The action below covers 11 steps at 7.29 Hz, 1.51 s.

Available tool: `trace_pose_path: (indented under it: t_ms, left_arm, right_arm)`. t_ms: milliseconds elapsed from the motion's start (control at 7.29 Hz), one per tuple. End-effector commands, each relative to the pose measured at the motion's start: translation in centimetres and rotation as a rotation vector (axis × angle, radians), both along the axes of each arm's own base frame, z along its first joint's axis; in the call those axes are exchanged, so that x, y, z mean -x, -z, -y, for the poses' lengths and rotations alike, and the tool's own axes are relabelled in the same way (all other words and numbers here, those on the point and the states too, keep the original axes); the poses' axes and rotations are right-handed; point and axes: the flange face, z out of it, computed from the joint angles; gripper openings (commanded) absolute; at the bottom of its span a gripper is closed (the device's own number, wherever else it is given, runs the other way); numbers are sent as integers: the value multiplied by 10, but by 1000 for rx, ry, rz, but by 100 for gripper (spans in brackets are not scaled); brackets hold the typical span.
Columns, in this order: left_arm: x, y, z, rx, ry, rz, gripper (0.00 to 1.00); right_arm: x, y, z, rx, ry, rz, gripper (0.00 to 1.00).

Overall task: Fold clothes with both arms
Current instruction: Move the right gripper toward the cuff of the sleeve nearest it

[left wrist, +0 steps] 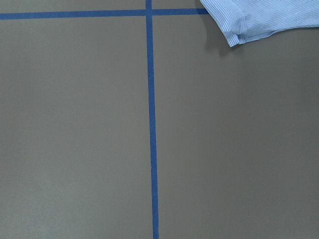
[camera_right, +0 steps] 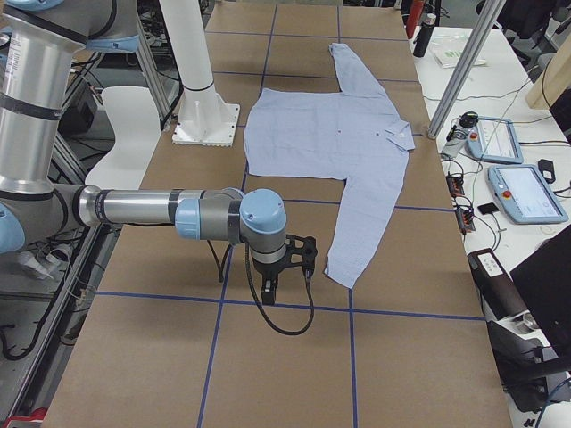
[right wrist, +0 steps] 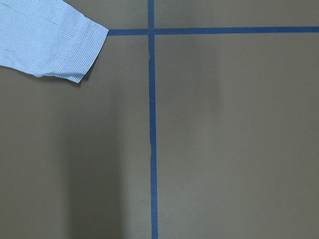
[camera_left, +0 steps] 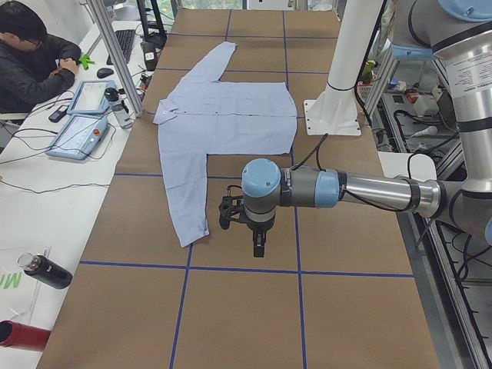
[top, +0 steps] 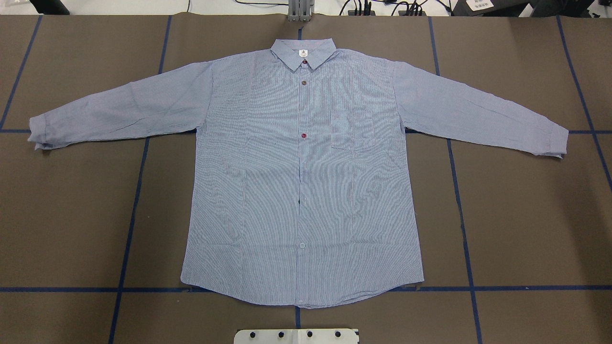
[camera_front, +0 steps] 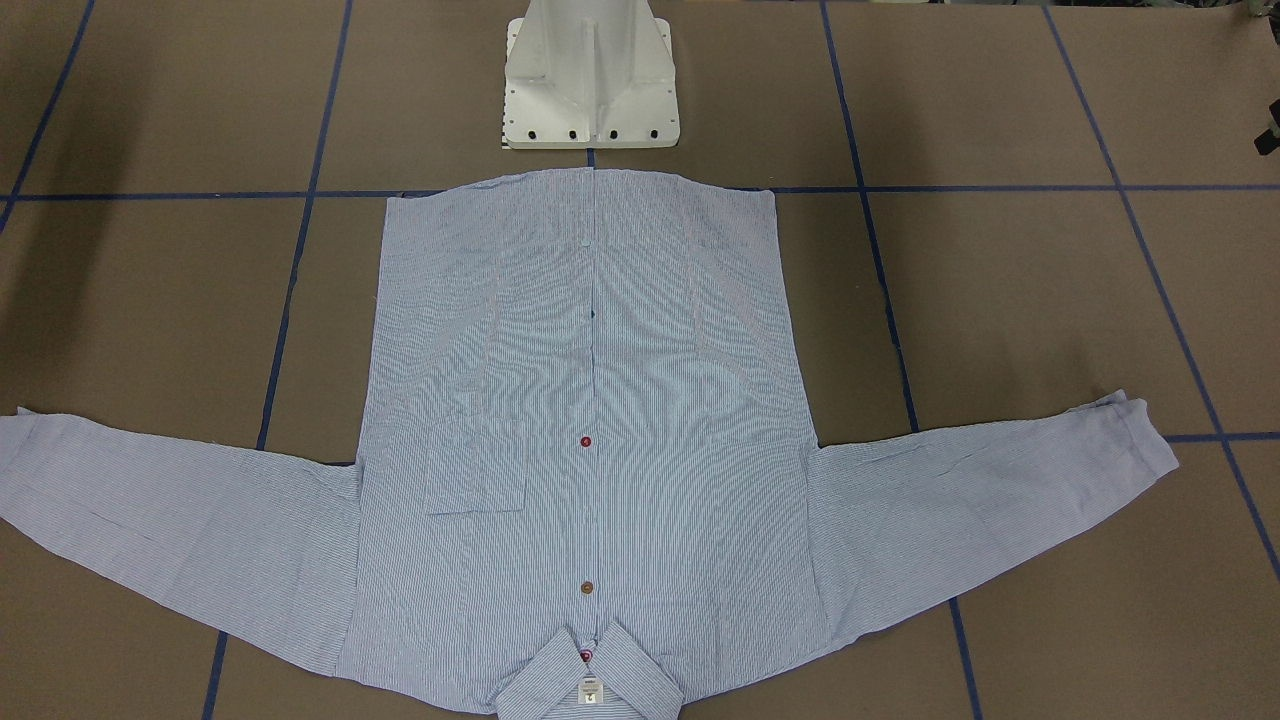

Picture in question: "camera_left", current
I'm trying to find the person in black jacket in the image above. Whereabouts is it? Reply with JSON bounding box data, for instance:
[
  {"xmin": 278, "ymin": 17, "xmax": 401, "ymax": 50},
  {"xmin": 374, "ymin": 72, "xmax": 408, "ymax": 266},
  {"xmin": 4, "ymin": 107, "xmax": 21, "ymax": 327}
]
[{"xmin": 1, "ymin": 1, "xmax": 81, "ymax": 113}]

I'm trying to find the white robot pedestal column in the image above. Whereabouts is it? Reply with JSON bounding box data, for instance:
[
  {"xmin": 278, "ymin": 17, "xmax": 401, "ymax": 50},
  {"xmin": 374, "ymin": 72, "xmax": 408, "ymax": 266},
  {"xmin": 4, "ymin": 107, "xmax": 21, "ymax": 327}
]
[{"xmin": 304, "ymin": 0, "xmax": 385, "ymax": 136}]

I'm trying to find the black computer mouse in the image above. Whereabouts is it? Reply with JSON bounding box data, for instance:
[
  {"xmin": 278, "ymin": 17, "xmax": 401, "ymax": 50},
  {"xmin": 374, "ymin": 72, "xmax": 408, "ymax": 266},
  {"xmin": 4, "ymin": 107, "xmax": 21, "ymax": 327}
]
[{"xmin": 96, "ymin": 68, "xmax": 115, "ymax": 79}]

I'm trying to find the upper blue teach pendant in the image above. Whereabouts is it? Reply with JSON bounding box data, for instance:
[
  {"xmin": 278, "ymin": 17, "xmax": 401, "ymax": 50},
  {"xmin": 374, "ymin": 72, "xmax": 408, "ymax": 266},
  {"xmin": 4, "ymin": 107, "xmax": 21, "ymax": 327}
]
[{"xmin": 67, "ymin": 80, "xmax": 116, "ymax": 115}]

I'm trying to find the black keyboard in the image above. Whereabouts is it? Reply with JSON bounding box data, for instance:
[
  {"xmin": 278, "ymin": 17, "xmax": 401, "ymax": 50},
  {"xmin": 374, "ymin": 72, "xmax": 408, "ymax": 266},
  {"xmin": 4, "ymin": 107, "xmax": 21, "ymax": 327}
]
[{"xmin": 115, "ymin": 29, "xmax": 136, "ymax": 64}]

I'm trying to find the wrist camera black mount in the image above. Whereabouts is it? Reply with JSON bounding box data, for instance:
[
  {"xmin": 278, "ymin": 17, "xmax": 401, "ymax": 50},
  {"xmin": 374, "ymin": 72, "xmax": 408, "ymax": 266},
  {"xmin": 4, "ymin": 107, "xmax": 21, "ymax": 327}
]
[{"xmin": 218, "ymin": 184, "xmax": 247, "ymax": 230}]

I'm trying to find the red cylinder bottle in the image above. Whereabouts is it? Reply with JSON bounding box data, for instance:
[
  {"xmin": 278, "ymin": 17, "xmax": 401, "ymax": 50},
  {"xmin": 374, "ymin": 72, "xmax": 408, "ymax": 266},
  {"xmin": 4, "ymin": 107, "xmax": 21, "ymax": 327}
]
[{"xmin": 1, "ymin": 321, "xmax": 51, "ymax": 351}]

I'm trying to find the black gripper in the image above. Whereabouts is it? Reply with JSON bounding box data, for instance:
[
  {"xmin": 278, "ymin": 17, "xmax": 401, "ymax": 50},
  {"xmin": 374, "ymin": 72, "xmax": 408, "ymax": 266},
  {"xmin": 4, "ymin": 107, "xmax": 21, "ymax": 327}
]
[{"xmin": 247, "ymin": 218, "xmax": 274, "ymax": 257}]

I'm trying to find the lower blue teach pendant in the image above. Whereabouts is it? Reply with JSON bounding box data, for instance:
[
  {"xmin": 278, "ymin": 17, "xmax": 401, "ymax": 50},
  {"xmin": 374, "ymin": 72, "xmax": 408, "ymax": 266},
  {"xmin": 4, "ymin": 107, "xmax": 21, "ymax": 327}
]
[{"xmin": 45, "ymin": 115, "xmax": 108, "ymax": 160}]

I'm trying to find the aluminium frame post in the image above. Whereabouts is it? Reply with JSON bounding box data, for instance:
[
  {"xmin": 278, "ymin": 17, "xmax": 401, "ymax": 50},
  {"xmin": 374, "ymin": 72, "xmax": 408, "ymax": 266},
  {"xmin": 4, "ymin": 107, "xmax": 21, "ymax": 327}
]
[{"xmin": 87, "ymin": 0, "xmax": 144, "ymax": 118}]

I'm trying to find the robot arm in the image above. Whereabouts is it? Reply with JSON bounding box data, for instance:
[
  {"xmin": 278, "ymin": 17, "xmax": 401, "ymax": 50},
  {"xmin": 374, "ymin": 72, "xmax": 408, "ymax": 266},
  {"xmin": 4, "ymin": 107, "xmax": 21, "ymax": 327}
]
[{"xmin": 239, "ymin": 1, "xmax": 491, "ymax": 257}]

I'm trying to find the green plastic toy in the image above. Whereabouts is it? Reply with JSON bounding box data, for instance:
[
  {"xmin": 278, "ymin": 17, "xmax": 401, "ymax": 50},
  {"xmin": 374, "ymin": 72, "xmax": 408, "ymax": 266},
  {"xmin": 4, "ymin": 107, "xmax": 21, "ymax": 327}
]
[{"xmin": 78, "ymin": 55, "xmax": 95, "ymax": 71}]

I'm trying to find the black smartphone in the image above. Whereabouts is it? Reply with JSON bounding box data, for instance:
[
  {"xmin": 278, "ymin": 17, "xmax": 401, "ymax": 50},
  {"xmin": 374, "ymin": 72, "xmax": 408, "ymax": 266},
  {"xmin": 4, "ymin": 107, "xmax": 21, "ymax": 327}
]
[{"xmin": 48, "ymin": 105, "xmax": 68, "ymax": 123}]

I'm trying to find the black thermos bottle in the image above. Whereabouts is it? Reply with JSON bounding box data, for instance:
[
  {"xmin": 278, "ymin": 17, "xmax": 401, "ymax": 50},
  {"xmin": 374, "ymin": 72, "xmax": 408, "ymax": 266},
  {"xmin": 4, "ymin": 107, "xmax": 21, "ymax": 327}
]
[{"xmin": 18, "ymin": 253, "xmax": 73, "ymax": 290}]

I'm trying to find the light blue striped shirt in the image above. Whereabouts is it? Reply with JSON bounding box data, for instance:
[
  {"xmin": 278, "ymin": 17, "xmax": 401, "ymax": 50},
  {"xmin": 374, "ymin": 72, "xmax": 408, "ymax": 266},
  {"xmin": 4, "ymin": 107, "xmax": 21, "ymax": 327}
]
[{"xmin": 154, "ymin": 42, "xmax": 297, "ymax": 247}]

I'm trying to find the blue teach pendant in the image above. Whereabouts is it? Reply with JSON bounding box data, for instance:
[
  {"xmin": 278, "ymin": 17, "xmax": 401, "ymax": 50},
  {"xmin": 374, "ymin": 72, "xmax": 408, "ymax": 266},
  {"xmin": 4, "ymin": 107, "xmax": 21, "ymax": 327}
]
[
  {"xmin": 67, "ymin": 80, "xmax": 116, "ymax": 115},
  {"xmin": 45, "ymin": 115, "xmax": 108, "ymax": 160}
]

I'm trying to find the brown paper table mat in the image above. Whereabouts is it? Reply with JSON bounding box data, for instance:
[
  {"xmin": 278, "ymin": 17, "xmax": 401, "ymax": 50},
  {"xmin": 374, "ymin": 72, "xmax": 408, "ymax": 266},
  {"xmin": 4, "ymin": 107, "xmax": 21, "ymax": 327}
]
[{"xmin": 38, "ymin": 10, "xmax": 439, "ymax": 368}]

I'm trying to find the clear water bottle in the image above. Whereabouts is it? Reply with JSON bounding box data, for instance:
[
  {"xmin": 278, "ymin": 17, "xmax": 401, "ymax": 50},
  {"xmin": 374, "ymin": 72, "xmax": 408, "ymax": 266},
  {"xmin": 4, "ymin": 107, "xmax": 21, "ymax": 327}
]
[{"xmin": 104, "ymin": 87, "xmax": 133, "ymax": 129}]

